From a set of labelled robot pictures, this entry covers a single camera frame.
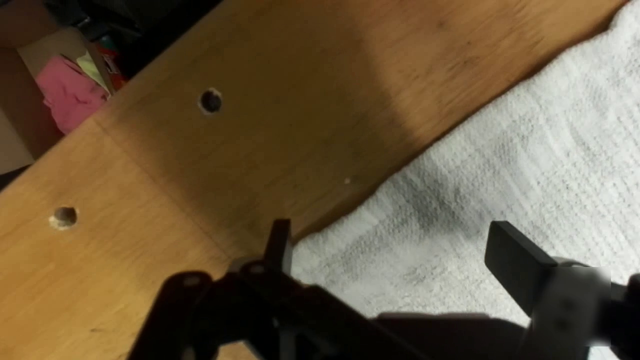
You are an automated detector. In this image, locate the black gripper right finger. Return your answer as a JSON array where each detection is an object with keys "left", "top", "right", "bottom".
[{"left": 484, "top": 220, "right": 640, "bottom": 360}]

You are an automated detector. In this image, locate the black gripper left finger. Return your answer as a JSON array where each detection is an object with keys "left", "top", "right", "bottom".
[{"left": 127, "top": 219, "right": 427, "bottom": 360}]

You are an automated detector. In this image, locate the white towel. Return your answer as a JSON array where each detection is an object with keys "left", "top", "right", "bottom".
[{"left": 293, "top": 0, "right": 640, "bottom": 325}]

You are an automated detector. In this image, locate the pink cloth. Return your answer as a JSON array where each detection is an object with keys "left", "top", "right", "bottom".
[{"left": 37, "top": 57, "right": 109, "bottom": 134}]

